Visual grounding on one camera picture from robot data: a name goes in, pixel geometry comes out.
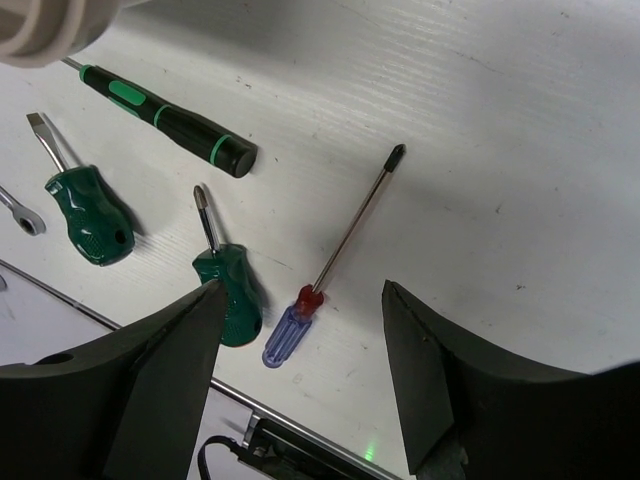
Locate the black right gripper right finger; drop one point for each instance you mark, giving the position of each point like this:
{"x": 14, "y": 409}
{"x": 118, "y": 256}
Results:
{"x": 470, "y": 409}

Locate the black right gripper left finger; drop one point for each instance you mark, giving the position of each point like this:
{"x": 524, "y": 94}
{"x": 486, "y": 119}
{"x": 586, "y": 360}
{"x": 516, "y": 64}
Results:
{"x": 127, "y": 405}

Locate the green orange-capped phillips stubby screwdriver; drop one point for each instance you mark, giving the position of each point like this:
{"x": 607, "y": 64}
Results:
{"x": 228, "y": 264}

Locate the green flathead stubby screwdriver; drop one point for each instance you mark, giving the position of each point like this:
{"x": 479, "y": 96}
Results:
{"x": 98, "y": 229}

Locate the blue red clear screwdriver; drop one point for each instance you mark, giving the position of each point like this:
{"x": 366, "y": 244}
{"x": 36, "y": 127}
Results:
{"x": 297, "y": 319}

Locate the small silver ratchet wrench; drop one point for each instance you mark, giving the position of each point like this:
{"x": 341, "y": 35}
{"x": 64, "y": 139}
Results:
{"x": 28, "y": 220}

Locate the black green precision screwdriver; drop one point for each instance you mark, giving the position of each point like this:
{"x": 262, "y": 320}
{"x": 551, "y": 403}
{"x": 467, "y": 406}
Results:
{"x": 209, "y": 141}

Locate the beige plastic toolbox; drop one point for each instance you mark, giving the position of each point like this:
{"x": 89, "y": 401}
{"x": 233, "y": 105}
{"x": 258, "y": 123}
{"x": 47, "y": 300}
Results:
{"x": 37, "y": 33}

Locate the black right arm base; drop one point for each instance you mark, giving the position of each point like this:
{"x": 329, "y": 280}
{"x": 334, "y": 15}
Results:
{"x": 280, "y": 453}

